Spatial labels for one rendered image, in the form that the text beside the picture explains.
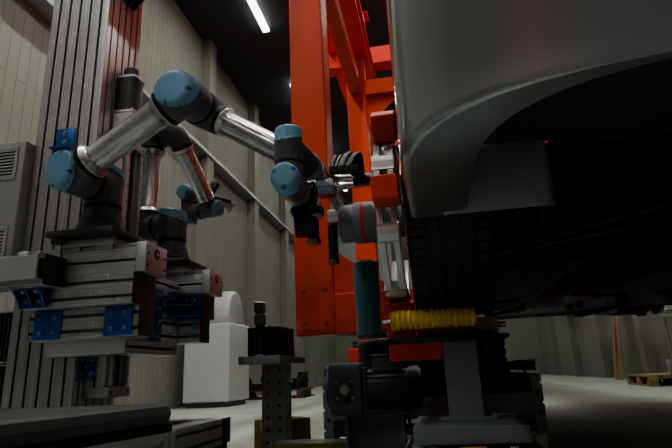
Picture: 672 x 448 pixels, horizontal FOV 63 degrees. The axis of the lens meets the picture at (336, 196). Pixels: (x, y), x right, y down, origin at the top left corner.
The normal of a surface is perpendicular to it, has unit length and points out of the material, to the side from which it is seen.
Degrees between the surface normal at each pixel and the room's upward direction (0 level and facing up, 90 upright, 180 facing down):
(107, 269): 90
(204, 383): 90
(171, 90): 87
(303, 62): 90
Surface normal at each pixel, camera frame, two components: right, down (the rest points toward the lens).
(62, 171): -0.42, -0.21
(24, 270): -0.17, -0.30
